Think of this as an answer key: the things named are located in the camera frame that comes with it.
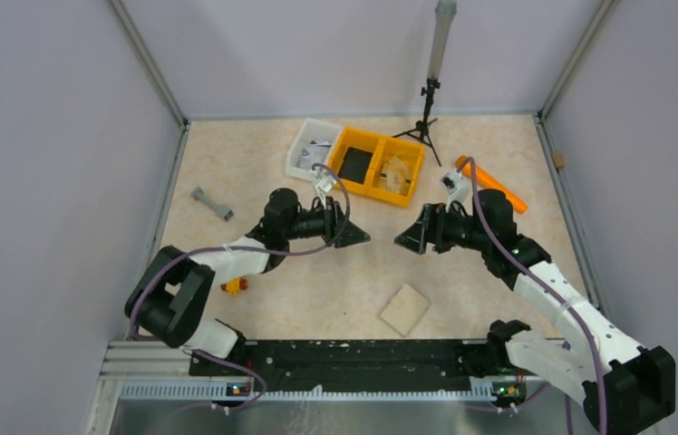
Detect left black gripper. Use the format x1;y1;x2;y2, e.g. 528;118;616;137
284;196;371;248

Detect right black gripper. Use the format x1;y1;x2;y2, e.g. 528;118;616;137
395;201;490;255

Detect beige card holder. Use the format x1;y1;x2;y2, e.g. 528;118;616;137
380;284;430;336

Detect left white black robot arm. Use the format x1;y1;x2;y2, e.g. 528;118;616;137
124;188;371;375

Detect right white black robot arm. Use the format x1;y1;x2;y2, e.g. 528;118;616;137
394;189;676;434

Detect beige parts in bin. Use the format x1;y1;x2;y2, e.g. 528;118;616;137
377;156;411;195

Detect black pad in bin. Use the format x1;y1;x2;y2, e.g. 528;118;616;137
338;147;373;185

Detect yellow bin with beige parts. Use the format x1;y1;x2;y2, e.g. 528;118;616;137
365;137;425;208

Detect orange flashlight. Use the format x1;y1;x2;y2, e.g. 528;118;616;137
454;155;528;214

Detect papers in white bin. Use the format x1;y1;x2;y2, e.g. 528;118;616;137
296;140;333;170

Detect white plastic bin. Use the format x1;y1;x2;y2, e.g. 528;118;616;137
285;118;344;181

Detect yellow bin with black pad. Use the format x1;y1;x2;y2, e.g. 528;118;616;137
326;127;383;196

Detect grey dumbbell-shaped part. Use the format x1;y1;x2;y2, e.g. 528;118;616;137
190;187;234;222

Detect yellow red toy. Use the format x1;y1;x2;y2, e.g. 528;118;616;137
220;277;248;296

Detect black tripod with grey pole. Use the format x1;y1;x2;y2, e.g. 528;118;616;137
393;0;458;167

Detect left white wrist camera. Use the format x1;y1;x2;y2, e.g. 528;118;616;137
313;169;336;195

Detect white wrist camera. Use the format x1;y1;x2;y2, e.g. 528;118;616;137
441;169;471;208
313;169;336;195

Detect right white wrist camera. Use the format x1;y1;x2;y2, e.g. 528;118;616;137
441;169;471;208

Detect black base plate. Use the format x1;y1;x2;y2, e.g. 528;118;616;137
189;339;532;394

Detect grey slotted cable duct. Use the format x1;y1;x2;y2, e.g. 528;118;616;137
119;381;496;401

